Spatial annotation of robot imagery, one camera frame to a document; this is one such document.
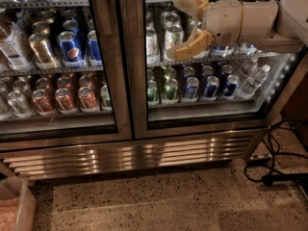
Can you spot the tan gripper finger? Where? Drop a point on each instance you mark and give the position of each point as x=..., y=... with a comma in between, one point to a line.
x=197, y=42
x=194, y=8

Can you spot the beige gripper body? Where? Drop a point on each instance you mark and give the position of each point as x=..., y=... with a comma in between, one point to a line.
x=225, y=21

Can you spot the glass fridge door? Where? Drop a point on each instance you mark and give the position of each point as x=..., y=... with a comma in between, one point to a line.
x=51, y=17
x=144, y=25

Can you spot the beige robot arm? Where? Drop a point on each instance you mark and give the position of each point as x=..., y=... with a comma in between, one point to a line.
x=271, y=26

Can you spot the stainless fridge bottom grille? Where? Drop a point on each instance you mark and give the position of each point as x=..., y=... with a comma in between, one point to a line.
x=68, y=161

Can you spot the blue Pepsi can lower middle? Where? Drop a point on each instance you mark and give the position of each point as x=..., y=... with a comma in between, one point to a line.
x=211, y=88

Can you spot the blue pepsi can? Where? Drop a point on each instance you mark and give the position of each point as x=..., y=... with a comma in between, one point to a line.
x=230, y=86
x=190, y=90
x=73, y=49
x=211, y=88

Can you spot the blue Pepsi can lower left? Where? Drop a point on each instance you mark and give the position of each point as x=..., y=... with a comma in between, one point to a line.
x=190, y=90

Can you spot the blue Pepsi can lower right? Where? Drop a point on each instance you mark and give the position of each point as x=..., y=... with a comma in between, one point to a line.
x=230, y=86

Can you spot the green soda can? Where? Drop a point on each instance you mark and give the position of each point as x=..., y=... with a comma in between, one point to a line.
x=170, y=92

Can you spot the clear water bottle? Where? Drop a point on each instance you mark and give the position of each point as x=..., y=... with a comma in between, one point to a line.
x=254, y=81

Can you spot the blue Pepsi can edge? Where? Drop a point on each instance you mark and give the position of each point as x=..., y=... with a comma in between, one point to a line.
x=95, y=56

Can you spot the red soda can right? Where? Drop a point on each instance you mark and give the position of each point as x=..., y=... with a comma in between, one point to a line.
x=88, y=101

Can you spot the red soda can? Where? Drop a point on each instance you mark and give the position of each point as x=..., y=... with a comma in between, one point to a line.
x=88, y=101
x=66, y=102
x=43, y=101

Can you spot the blue Pepsi can front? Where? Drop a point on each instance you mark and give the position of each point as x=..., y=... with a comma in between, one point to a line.
x=73, y=49

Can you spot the red soda can middle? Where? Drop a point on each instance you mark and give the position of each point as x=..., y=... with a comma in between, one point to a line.
x=66, y=102

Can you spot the gold soda can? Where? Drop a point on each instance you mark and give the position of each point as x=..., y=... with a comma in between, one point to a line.
x=43, y=50

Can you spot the red soda can left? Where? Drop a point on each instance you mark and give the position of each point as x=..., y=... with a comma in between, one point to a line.
x=43, y=101

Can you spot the clear labelled bottle left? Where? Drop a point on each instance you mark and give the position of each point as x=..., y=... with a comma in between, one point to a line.
x=14, y=49

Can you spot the silver can lower left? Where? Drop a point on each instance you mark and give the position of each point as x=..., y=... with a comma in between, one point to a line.
x=20, y=104

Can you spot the clear plastic storage bin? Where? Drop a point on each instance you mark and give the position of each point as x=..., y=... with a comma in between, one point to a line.
x=17, y=205

